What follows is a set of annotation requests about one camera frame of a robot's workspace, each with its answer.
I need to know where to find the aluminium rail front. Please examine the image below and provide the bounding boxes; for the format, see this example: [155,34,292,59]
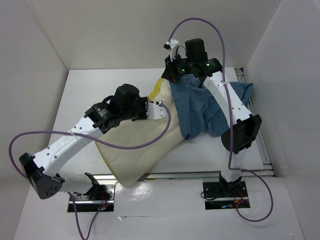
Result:
[39,170,273,183]

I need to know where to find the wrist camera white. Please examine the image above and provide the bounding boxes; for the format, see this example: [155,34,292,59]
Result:
[163,38,180,62]
[146,101,167,120]

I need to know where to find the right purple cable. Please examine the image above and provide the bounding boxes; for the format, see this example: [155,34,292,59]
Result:
[168,17,274,223]

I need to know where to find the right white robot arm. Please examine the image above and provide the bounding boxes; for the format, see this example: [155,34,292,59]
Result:
[162,38,262,197]

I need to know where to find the cream yellow pillow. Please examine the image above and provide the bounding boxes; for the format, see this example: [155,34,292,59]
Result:
[95,78,183,187]

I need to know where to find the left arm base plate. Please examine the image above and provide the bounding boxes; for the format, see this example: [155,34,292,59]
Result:
[66,181,116,203]

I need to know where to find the aluminium rail right side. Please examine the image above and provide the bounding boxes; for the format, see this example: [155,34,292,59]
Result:
[234,68,274,176]

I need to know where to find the purple cable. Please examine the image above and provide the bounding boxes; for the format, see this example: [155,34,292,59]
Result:
[8,101,172,240]
[168,17,274,223]

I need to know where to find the blue pillowcase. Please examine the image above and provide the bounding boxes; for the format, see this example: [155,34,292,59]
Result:
[169,74,255,140]

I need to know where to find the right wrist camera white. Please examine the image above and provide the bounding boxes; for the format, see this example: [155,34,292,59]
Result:
[163,38,180,62]

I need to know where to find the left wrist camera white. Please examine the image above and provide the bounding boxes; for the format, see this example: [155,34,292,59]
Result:
[146,101,167,120]

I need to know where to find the aluminium rail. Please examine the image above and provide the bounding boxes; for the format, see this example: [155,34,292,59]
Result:
[39,170,273,183]
[234,68,274,176]

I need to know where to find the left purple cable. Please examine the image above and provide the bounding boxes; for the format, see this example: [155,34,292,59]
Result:
[8,101,172,240]

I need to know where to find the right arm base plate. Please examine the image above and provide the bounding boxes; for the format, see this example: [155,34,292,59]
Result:
[200,181,248,201]

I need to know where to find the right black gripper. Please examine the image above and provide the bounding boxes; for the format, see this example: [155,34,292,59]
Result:
[161,52,194,83]

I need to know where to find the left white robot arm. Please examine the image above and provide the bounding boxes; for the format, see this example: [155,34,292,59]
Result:
[19,84,153,200]

